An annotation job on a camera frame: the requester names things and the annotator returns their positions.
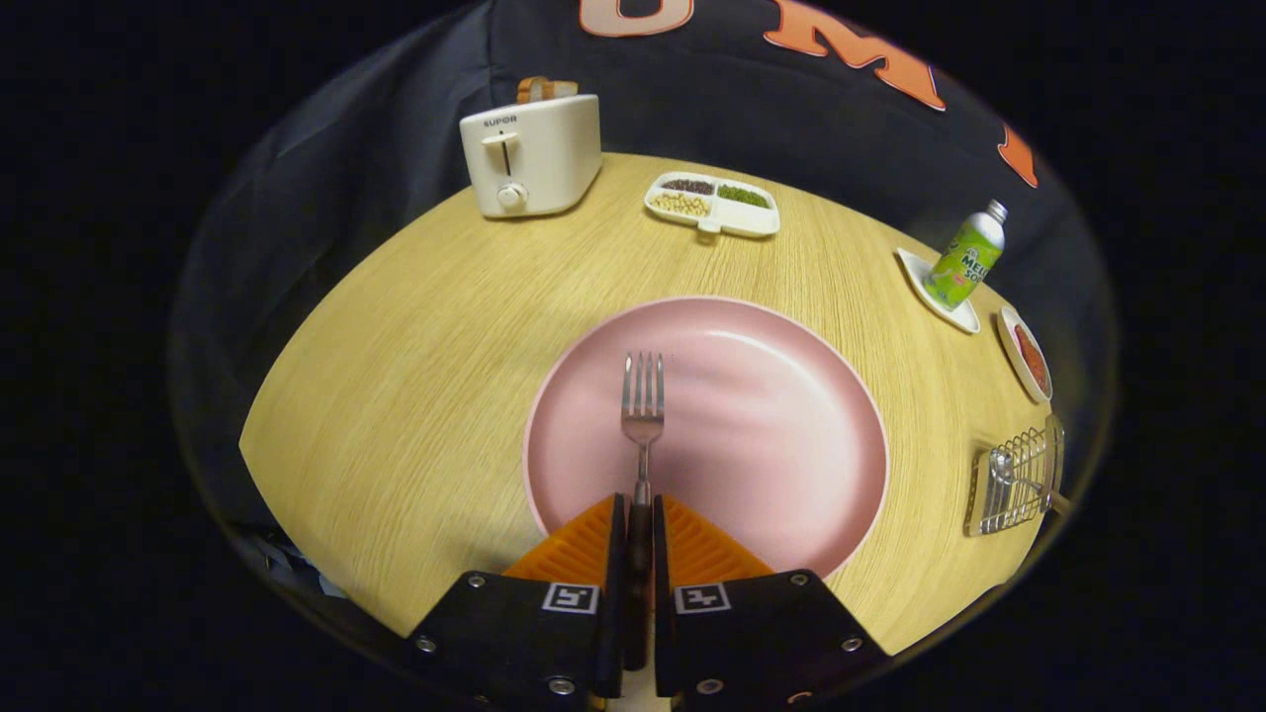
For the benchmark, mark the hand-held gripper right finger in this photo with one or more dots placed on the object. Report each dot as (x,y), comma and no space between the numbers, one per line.
(762,633)

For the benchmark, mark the black backdrop cloth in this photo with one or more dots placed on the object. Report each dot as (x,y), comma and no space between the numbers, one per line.
(396,119)

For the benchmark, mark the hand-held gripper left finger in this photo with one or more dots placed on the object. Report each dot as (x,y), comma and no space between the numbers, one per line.
(514,633)

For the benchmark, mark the white oval plate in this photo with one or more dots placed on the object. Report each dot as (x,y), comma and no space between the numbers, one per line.
(1009,346)

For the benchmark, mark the yellow beans portion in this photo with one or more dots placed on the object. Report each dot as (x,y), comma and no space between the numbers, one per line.
(680,204)

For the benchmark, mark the white square coaster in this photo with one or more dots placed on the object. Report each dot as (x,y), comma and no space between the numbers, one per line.
(920,282)

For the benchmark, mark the toast bread slices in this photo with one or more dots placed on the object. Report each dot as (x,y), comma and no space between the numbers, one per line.
(544,89)

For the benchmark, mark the white divided dish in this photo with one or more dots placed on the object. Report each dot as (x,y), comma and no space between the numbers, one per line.
(747,220)

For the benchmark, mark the white toaster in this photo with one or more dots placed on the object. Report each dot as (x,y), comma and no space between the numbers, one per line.
(554,148)

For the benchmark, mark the pink round plate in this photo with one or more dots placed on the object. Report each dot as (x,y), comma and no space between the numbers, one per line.
(752,435)

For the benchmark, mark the silver ladle spoon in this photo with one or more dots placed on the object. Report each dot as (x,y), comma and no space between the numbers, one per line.
(1060,502)

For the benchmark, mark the green beans portion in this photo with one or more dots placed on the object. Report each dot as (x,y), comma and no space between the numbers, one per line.
(744,196)

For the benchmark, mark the brown fried meat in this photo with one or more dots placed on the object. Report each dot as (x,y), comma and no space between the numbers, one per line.
(1032,358)

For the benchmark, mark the dark beans portion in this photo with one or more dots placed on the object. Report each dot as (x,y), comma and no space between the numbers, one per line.
(687,186)

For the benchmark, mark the green soda bottle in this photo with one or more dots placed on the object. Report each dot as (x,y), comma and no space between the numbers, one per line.
(964,262)

